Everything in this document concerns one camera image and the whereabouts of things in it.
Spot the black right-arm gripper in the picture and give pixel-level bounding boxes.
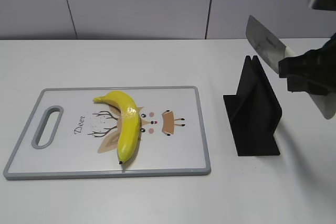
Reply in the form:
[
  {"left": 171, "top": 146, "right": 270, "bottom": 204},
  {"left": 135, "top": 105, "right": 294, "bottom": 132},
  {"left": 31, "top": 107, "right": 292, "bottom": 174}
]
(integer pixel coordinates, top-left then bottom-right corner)
[{"left": 278, "top": 34, "right": 335, "bottom": 95}]

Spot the white-handled kitchen knife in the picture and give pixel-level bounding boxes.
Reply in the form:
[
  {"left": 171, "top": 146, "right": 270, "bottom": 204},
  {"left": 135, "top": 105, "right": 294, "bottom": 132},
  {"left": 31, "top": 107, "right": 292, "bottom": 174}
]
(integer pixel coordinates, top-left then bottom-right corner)
[{"left": 245, "top": 15, "right": 336, "bottom": 120}]

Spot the yellow plastic banana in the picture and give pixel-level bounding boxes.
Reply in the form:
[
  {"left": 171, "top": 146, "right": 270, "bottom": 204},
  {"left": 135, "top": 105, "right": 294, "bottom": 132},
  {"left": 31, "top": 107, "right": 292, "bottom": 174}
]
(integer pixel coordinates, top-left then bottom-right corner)
[{"left": 93, "top": 90, "right": 141, "bottom": 165}]

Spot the black knife stand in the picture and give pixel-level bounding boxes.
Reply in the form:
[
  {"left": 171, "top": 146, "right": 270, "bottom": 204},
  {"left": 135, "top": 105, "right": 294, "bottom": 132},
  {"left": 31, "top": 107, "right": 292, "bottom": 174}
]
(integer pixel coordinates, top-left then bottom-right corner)
[{"left": 223, "top": 56, "right": 282, "bottom": 156}]

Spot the white deer cutting board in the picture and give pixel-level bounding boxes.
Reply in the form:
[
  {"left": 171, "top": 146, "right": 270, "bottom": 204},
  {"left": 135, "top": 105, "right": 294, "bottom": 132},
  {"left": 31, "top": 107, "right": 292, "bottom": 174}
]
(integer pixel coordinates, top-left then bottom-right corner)
[{"left": 3, "top": 86, "right": 211, "bottom": 180}]

